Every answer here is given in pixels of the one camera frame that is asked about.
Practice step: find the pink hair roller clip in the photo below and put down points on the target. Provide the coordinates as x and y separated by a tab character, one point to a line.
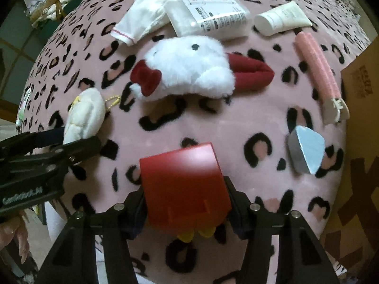
334	108

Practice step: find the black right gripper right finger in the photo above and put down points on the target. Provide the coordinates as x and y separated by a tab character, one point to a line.
281	248

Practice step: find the brown cardboard box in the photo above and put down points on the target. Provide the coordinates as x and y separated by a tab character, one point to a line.
351	234

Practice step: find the red box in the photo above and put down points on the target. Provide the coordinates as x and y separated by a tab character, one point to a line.
185	191

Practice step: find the green white sachet packets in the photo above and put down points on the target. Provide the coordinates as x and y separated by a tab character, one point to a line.
22	108

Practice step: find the white cream tube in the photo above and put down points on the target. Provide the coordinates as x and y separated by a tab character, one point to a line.
281	18

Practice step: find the pink leopard print blanket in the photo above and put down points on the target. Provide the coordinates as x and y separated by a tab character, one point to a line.
248	131

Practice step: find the clear cotton swab box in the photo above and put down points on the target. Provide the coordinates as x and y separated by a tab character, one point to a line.
220	19

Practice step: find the person's hand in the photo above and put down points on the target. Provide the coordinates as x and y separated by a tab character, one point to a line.
15	228

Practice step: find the cream plush charm keychain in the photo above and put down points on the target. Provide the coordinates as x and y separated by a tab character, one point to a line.
87	114

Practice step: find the white cat plush red bow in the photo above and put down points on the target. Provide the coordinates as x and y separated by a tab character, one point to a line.
196	65

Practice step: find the light blue wedge sponge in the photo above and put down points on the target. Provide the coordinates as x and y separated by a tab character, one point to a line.
306	148

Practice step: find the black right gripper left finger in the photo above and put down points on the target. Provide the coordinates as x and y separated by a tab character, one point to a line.
72	258

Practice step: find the white cloth gloves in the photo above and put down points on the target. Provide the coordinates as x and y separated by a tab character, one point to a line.
141	19

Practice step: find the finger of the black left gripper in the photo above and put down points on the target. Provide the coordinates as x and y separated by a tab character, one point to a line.
21	144
73	152

